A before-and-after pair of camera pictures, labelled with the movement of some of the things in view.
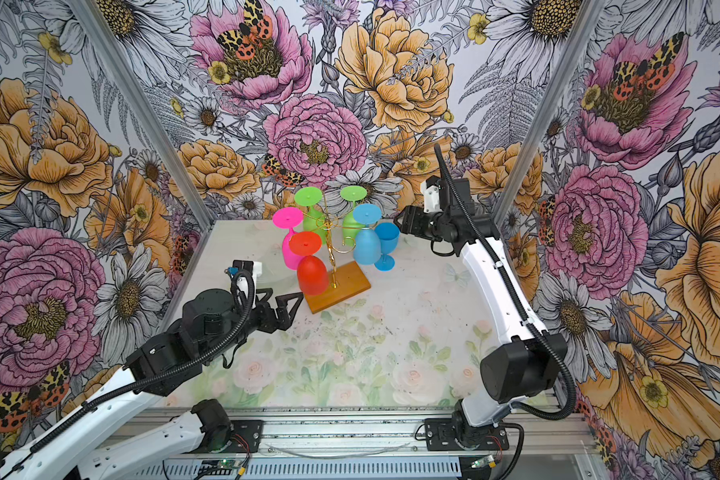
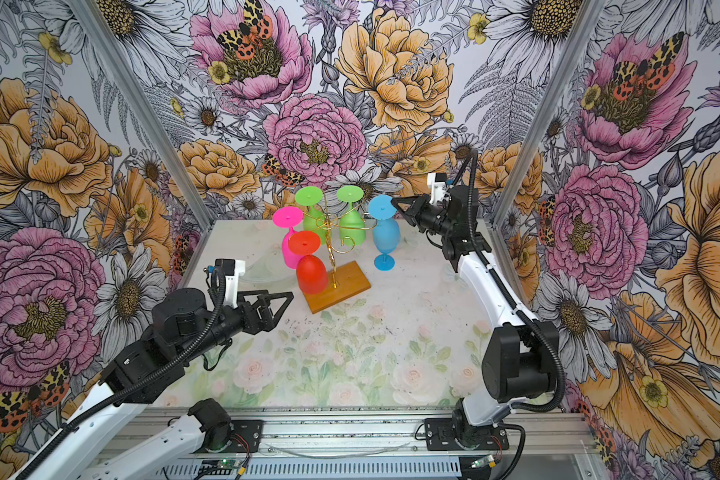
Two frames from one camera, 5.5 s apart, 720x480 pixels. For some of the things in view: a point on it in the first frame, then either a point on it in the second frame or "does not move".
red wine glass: x=312 y=274 does not move
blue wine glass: x=389 y=237 does not move
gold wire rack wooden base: x=343 y=282 does not move
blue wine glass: x=367 y=242 → x=382 y=207
